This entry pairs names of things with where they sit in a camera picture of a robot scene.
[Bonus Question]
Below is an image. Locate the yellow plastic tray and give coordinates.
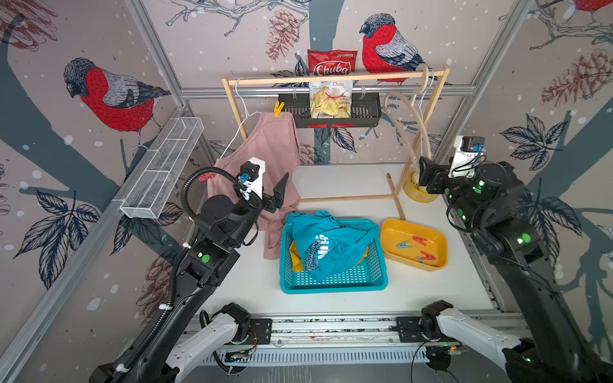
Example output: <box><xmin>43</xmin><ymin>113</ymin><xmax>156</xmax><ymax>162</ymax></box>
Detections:
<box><xmin>380</xmin><ymin>219</ymin><xmax>449</xmax><ymax>272</ymax></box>

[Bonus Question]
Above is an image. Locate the wooden ring hanger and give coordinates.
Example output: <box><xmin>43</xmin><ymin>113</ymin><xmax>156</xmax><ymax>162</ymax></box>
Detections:
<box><xmin>382</xmin><ymin>63</ymin><xmax>434</xmax><ymax>166</ymax></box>

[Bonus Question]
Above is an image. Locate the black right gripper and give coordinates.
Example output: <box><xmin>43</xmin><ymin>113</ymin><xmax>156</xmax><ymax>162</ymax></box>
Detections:
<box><xmin>418</xmin><ymin>155</ymin><xmax>485</xmax><ymax>231</ymax></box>

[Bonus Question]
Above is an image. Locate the teal plastic laundry basket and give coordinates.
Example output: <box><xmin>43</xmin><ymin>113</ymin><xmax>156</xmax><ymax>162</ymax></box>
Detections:
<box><xmin>279</xmin><ymin>223</ymin><xmax>388</xmax><ymax>295</ymax></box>

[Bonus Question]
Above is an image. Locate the red clothespin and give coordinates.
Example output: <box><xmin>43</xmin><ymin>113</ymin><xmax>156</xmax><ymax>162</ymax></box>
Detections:
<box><xmin>198</xmin><ymin>172</ymin><xmax>216</xmax><ymax>182</ymax></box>
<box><xmin>420</xmin><ymin>252</ymin><xmax>437</xmax><ymax>261</ymax></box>
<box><xmin>413</xmin><ymin>236</ymin><xmax>428</xmax><ymax>247</ymax></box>

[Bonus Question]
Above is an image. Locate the black wall basket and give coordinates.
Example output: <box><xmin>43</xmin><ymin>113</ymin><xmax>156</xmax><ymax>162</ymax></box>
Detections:
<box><xmin>279</xmin><ymin>93</ymin><xmax>382</xmax><ymax>129</ymax></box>

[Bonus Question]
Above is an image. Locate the wooden clothes rack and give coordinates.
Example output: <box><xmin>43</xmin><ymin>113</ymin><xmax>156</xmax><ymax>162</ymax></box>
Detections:
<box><xmin>240</xmin><ymin>64</ymin><xmax>451</xmax><ymax>220</ymax></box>

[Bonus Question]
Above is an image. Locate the pink-grey t-shirt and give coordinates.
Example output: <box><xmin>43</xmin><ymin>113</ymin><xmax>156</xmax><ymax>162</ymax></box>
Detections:
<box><xmin>215</xmin><ymin>112</ymin><xmax>300</xmax><ymax>259</ymax></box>

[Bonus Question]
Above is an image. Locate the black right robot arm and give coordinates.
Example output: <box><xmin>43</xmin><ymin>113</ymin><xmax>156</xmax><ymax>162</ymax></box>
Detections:
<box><xmin>419</xmin><ymin>157</ymin><xmax>612</xmax><ymax>382</ymax></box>

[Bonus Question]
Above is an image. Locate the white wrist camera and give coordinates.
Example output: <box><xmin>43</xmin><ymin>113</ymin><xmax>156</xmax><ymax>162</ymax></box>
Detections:
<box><xmin>237</xmin><ymin>157</ymin><xmax>266</xmax><ymax>200</ymax></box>
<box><xmin>448</xmin><ymin>136</ymin><xmax>485</xmax><ymax>179</ymax></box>

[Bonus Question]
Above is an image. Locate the white hanger of pink shirt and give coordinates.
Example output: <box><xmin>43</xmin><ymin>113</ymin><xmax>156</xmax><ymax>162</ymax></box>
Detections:
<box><xmin>219</xmin><ymin>78</ymin><xmax>262</xmax><ymax>160</ymax></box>

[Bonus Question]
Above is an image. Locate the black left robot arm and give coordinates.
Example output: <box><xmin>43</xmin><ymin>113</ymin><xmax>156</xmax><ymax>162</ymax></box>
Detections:
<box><xmin>89</xmin><ymin>160</ymin><xmax>290</xmax><ymax>382</ymax></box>

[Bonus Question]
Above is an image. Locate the yellow bowl with buns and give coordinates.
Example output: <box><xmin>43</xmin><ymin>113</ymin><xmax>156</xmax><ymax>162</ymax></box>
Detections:
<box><xmin>403</xmin><ymin>170</ymin><xmax>438</xmax><ymax>204</ymax></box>

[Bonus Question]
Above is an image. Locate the yellow t-shirt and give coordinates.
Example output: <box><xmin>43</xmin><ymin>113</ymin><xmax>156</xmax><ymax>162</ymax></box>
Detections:
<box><xmin>290</xmin><ymin>236</ymin><xmax>370</xmax><ymax>279</ymax></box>

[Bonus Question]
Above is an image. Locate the white wire wall shelf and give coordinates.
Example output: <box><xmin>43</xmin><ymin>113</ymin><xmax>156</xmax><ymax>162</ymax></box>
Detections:
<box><xmin>120</xmin><ymin>116</ymin><xmax>204</xmax><ymax>220</ymax></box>

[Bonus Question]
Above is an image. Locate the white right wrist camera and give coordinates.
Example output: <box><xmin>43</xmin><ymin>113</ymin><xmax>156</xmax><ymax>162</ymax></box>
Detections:
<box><xmin>448</xmin><ymin>136</ymin><xmax>485</xmax><ymax>179</ymax></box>

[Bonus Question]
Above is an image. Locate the yellow clothespin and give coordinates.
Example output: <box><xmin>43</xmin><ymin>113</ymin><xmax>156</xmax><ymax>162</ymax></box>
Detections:
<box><xmin>274</xmin><ymin>101</ymin><xmax>285</xmax><ymax>118</ymax></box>

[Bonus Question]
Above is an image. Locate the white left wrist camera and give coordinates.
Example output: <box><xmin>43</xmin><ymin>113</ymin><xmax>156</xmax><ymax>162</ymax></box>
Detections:
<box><xmin>237</xmin><ymin>157</ymin><xmax>266</xmax><ymax>200</ymax></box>

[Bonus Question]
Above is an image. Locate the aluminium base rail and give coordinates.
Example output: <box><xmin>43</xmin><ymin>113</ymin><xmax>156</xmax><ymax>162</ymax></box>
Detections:
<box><xmin>181</xmin><ymin>310</ymin><xmax>518</xmax><ymax>370</ymax></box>

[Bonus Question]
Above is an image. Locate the red Chuba chips bag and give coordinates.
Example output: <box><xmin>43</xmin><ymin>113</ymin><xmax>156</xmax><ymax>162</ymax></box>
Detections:
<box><xmin>307</xmin><ymin>49</ymin><xmax>358</xmax><ymax>118</ymax></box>

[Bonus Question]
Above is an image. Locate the teal t-shirt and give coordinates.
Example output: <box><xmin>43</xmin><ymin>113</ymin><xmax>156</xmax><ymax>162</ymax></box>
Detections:
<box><xmin>286</xmin><ymin>211</ymin><xmax>379</xmax><ymax>282</ymax></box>

